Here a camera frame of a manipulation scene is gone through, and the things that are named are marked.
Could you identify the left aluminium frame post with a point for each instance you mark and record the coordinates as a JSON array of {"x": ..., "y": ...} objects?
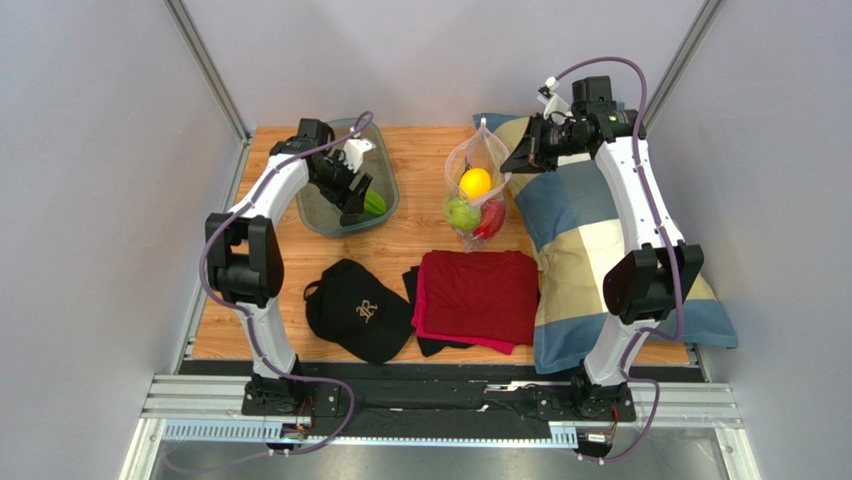
[{"x": 184, "y": 22}]

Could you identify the red bell pepper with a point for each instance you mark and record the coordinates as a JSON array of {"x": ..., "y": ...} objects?
[{"x": 492, "y": 217}]

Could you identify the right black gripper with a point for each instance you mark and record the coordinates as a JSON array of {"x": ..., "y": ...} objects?
[{"x": 532, "y": 147}]

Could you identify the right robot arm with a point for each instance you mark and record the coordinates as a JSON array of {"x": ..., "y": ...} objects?
[{"x": 658, "y": 268}]

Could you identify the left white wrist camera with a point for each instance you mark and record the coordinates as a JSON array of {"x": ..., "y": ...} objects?
[{"x": 354, "y": 151}]

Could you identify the black folded cloth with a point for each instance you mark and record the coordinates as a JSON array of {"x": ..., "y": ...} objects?
[{"x": 428, "y": 347}]

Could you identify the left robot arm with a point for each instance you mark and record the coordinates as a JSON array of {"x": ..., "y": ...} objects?
[{"x": 242, "y": 269}]

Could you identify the right aluminium frame post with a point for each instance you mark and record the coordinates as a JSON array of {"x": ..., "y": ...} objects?
[{"x": 690, "y": 44}]

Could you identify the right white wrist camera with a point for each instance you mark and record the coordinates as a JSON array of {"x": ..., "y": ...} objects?
[{"x": 556, "y": 110}]

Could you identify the pink folded cloth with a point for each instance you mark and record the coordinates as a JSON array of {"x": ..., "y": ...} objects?
[{"x": 466, "y": 343}]

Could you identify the green apple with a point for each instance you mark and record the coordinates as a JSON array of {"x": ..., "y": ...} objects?
[{"x": 461, "y": 215}]

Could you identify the dark red folded cloth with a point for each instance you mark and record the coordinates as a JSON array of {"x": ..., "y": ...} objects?
[{"x": 485, "y": 298}]

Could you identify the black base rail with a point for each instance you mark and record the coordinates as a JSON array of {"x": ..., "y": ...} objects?
[{"x": 430, "y": 401}]

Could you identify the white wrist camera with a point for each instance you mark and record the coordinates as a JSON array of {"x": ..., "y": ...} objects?
[
  {"x": 354, "y": 151},
  {"x": 556, "y": 110}
]

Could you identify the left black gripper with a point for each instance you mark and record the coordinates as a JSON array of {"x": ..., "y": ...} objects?
[{"x": 349, "y": 203}]

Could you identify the black baseball cap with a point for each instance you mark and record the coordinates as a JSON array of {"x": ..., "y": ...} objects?
[{"x": 349, "y": 306}]

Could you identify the grey plastic food tray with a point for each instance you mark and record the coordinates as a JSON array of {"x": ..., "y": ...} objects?
[{"x": 323, "y": 218}]

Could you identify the aluminium frame post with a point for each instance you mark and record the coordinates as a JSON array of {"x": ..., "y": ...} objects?
[
  {"x": 184, "y": 22},
  {"x": 690, "y": 44}
]

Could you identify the plaid pillow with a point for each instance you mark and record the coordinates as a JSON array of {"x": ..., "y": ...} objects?
[{"x": 573, "y": 226}]

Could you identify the clear zip top bag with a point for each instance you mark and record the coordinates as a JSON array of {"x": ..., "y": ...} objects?
[{"x": 474, "y": 204}]

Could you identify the green star fruit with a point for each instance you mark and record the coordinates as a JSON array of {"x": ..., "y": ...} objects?
[{"x": 374, "y": 203}]

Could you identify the yellow lemon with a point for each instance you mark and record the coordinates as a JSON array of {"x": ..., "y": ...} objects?
[{"x": 475, "y": 183}]

